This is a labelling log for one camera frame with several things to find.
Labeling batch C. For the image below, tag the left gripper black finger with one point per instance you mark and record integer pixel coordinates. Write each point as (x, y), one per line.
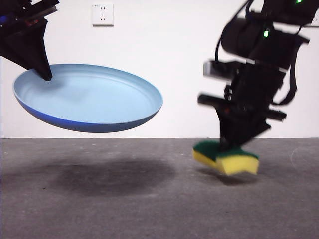
(17, 47)
(40, 49)

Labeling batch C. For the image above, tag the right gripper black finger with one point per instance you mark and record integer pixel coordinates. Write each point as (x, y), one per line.
(225, 127)
(249, 129)

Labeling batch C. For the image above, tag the yellow sponge with green scourer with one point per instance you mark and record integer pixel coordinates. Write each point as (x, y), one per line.
(236, 164)

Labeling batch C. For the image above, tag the light blue round plate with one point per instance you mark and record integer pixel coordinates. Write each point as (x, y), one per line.
(94, 99)

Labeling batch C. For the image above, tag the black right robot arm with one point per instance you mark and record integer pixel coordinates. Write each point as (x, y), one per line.
(239, 35)

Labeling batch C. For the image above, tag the pale grey right wrist camera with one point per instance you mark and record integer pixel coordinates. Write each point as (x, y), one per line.
(211, 69)

